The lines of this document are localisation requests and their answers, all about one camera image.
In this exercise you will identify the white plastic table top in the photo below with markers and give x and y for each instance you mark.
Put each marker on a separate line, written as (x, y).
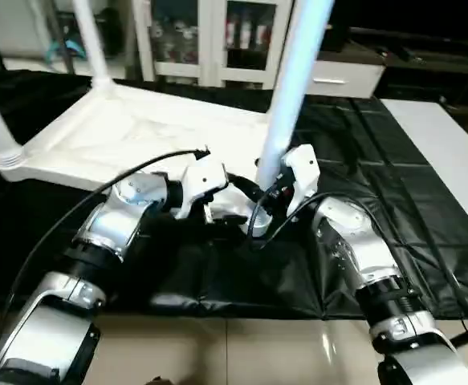
(137, 136)

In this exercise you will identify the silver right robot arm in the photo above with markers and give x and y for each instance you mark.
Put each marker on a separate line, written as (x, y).
(362, 257)

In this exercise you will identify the black plastic mat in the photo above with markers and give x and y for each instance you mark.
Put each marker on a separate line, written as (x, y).
(378, 192)

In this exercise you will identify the white drawer unit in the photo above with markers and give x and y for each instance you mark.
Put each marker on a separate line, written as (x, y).
(346, 76)

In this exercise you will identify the white glass door cabinet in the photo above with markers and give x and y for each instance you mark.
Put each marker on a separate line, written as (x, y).
(209, 40)

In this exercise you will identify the white side table black legs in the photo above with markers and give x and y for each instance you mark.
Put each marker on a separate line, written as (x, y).
(442, 152)

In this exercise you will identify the teal floor stand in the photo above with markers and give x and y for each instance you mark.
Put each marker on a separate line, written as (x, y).
(63, 50)

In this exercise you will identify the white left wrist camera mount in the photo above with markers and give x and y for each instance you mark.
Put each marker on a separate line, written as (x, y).
(201, 180)

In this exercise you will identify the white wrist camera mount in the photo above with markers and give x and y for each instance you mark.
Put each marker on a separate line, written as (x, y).
(201, 180)
(298, 172)

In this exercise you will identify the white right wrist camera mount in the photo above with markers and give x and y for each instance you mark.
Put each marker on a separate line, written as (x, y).
(298, 172)

